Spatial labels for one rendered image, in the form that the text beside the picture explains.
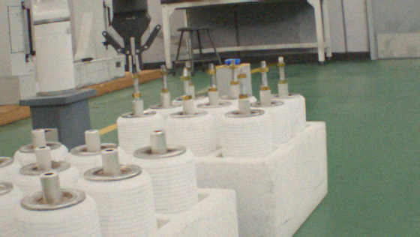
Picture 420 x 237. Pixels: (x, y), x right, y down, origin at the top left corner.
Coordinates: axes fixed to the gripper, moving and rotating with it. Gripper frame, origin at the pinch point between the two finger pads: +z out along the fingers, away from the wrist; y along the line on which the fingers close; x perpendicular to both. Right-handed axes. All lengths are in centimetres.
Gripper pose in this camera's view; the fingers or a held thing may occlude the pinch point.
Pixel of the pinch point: (134, 64)
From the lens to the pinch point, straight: 118.0
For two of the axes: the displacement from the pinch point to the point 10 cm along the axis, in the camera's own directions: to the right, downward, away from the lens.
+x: 0.5, 1.6, -9.9
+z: 0.8, 9.8, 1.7
